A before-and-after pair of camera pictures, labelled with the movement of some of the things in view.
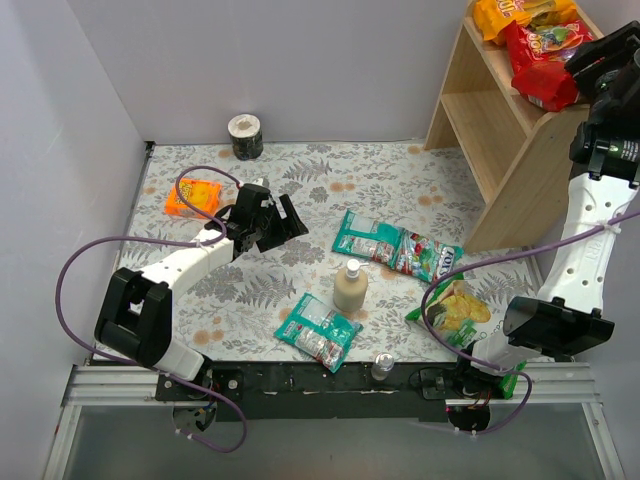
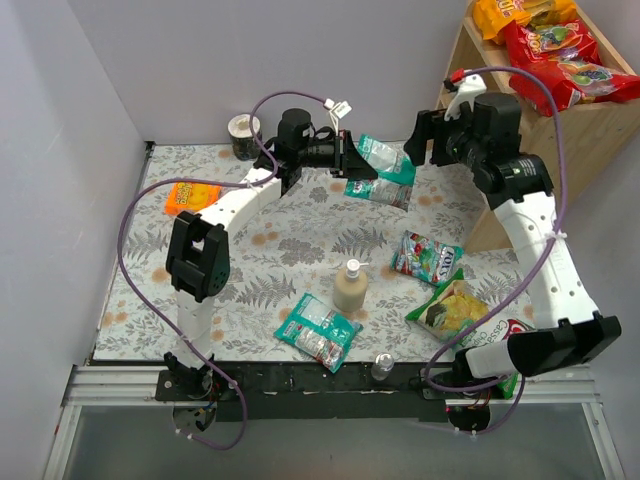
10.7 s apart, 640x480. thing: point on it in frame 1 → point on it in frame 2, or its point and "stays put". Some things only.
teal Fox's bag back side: (363, 237) → (396, 175)
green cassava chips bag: (459, 318) stays put
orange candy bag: (492, 15) stays put
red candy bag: (547, 84) stays put
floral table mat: (379, 273) stays put
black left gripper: (276, 228) → (341, 154)
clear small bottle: (383, 363) stays put
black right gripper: (586, 60) → (436, 138)
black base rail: (311, 391) stays put
